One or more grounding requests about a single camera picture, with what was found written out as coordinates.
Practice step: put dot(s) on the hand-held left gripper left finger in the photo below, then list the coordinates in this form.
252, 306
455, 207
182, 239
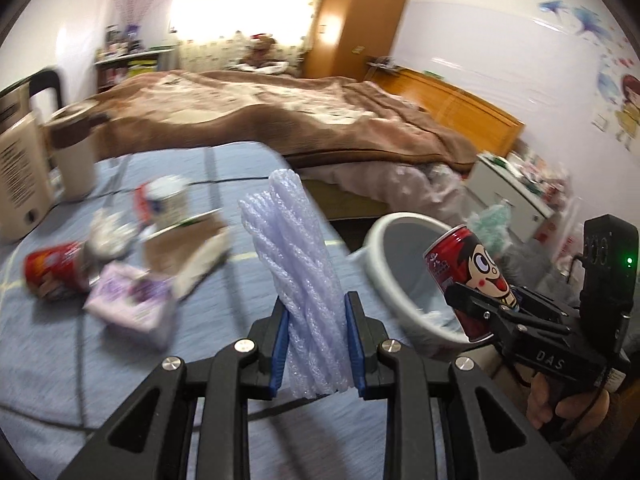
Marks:
280, 355

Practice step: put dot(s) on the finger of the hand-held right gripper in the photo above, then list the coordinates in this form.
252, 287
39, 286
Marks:
480, 305
545, 305

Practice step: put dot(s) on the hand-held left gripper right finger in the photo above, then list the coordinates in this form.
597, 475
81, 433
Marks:
352, 350

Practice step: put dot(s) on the red cartoon drink can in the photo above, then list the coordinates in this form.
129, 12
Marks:
50, 270
470, 280

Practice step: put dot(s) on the white foam fruit net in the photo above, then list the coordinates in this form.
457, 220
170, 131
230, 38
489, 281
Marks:
300, 280

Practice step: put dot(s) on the pale blue bin liner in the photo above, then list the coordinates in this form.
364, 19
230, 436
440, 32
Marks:
405, 270

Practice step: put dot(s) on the white round trash bin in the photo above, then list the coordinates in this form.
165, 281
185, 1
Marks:
380, 240

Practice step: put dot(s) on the brown cardboard piece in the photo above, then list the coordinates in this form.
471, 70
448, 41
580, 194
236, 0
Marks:
185, 245

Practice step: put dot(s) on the pale pink packet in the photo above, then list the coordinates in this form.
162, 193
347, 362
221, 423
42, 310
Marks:
130, 300

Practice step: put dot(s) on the small white labelled bottle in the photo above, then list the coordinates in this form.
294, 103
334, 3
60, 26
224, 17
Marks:
162, 200

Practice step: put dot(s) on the white tissue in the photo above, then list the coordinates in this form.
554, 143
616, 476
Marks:
112, 232

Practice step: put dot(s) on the person's right forearm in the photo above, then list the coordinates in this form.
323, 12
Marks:
610, 440

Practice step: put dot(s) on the person's right hand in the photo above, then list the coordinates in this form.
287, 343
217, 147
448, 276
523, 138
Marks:
537, 400

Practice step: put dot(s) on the green printed plastic bag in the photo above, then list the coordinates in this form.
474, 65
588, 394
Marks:
492, 225

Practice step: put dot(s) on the white nightstand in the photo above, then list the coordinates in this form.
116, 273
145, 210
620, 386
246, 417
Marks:
505, 195

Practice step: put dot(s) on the group of small boxes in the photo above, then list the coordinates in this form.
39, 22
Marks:
540, 175

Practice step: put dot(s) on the pale pink bed sheet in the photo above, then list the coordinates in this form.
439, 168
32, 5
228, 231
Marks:
400, 185

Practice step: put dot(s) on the wooden bed headboard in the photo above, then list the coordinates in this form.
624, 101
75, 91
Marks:
460, 105

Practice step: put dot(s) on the brown blanket bed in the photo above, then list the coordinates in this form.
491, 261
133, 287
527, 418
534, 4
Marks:
280, 115

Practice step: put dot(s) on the white mug with brown lid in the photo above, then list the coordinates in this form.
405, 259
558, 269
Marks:
75, 165

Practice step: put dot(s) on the brown teddy bear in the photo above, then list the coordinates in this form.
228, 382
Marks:
260, 52

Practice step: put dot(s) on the white steel electric kettle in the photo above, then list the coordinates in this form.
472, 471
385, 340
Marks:
20, 180

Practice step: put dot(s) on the wooden wardrobe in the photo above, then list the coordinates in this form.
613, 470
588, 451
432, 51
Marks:
355, 15

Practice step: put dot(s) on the cluttered small desk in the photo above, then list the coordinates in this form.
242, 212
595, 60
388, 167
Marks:
135, 67

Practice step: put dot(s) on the patterned window curtain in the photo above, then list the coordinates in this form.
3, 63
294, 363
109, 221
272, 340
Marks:
240, 5

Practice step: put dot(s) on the vase with purple branches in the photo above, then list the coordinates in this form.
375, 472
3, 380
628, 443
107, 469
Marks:
137, 12

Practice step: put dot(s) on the white wall socket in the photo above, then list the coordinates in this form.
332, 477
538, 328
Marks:
602, 122

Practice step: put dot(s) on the cartoon figure wall sticker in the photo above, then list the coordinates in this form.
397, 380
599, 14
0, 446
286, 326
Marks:
627, 105

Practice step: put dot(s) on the small wall shelf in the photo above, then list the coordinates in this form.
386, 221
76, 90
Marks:
382, 63

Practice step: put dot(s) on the blue wall sticker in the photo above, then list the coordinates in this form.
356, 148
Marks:
585, 20

